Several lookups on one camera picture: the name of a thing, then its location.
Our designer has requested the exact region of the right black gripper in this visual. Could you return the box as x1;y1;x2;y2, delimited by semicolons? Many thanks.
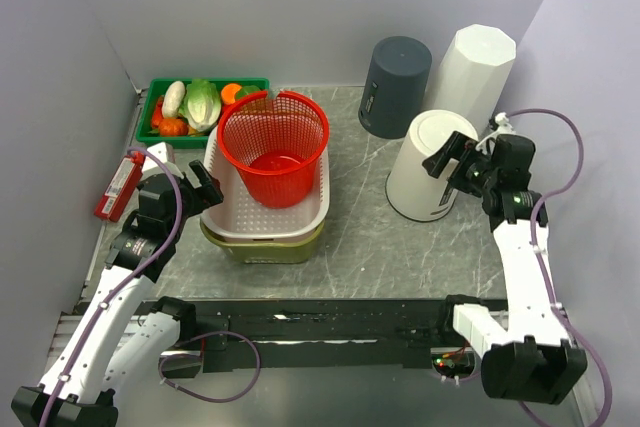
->
422;131;499;199

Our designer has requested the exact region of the white perforated rectangular basket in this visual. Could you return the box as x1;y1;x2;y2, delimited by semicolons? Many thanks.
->
200;131;330;241

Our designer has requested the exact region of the white round bucket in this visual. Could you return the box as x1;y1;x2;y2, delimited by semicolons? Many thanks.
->
384;109;480;223

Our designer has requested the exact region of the olive green rectangular basket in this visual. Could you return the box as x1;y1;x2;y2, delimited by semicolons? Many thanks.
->
200;222;325;264

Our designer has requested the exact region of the large white faceted container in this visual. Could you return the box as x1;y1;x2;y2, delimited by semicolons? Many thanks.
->
425;24;516;134

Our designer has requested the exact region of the red mesh basket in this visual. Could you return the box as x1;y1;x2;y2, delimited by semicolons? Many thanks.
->
217;90;329;209

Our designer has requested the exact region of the dark grey round bucket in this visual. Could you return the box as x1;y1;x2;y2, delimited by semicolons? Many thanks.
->
358;36;432;139

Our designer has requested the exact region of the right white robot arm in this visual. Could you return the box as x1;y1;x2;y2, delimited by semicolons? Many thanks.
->
423;131;587;405

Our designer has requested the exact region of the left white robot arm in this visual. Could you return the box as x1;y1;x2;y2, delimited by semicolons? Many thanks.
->
11;157;223;426

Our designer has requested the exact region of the orange toy pumpkin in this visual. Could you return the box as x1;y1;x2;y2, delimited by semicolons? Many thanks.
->
158;118;189;137

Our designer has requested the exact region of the toy napa cabbage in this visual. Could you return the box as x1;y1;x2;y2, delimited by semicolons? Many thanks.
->
179;79;222;133

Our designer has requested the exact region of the red toy chili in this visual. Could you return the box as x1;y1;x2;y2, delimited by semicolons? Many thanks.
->
150;95;164;130

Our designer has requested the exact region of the red rectangular box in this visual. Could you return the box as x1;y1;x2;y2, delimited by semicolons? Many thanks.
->
94;152;145;222

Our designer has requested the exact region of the white toy radish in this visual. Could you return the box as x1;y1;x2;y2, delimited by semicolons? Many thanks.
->
162;81;186;118

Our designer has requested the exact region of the green plastic tray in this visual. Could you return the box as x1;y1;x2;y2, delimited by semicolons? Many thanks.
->
135;77;270;149

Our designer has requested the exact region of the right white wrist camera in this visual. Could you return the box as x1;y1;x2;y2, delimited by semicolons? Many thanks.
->
476;112;516;154

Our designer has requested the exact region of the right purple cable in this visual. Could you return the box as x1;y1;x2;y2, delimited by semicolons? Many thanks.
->
439;107;614;427

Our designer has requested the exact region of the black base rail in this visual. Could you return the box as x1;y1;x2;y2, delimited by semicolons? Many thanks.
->
182;299;466;373

